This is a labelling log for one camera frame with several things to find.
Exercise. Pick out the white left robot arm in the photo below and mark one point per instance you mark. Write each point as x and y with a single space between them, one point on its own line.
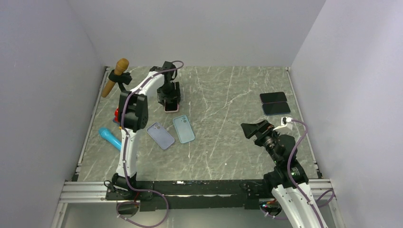
133 113

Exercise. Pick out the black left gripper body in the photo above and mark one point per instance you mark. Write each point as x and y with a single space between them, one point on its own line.
169 91

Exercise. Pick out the red white toy block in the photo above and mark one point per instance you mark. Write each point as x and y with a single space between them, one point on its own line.
116 118

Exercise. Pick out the dark magenta phone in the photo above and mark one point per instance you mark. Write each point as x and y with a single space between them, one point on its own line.
274 97

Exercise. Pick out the black phone blue edge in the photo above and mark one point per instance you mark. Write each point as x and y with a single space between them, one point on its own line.
276 108

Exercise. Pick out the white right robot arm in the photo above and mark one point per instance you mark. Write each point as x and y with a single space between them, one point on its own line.
286 188

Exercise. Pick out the lavender phone case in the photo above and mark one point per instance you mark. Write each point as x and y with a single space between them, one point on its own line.
160 135

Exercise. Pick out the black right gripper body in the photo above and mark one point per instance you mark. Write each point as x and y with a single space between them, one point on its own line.
268 139

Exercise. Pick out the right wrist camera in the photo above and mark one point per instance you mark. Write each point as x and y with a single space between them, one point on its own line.
285 125

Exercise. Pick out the light blue phone case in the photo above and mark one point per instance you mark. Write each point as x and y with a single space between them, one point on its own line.
183 128

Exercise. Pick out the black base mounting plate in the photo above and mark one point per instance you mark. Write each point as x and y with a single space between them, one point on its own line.
193 194

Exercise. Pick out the blue marker pen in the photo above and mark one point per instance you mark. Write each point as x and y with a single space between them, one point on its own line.
107 135

